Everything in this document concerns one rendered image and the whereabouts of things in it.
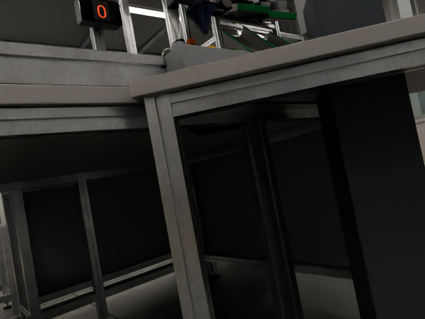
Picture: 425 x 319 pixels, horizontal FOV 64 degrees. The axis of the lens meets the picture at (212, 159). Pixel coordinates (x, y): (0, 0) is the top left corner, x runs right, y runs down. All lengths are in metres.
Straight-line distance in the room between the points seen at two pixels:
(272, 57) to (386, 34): 0.17
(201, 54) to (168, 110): 0.22
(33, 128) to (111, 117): 0.13
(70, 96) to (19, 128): 0.09
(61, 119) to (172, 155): 0.19
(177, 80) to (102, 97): 0.13
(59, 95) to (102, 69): 0.16
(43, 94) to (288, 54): 0.38
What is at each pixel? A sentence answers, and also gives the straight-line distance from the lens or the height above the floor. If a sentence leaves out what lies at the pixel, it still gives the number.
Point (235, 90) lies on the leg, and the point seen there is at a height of 0.81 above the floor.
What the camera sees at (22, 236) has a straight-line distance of 1.97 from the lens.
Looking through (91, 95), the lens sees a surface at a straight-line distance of 0.61.
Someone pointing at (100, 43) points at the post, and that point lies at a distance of 1.13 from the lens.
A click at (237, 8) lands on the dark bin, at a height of 1.19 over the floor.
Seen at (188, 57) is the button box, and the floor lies 0.93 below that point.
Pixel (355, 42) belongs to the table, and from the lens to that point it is 0.60.
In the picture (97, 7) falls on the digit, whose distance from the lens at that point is 1.13.
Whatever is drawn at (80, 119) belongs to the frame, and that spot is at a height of 0.81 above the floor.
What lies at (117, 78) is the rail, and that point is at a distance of 0.73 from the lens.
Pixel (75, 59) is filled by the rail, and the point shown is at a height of 0.94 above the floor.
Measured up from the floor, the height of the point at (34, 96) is 0.84.
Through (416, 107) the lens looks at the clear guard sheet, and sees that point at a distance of 4.93.
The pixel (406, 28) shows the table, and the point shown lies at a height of 0.84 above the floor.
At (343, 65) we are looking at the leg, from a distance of 0.61.
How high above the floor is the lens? 0.67
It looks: 3 degrees up
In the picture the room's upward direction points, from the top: 11 degrees counter-clockwise
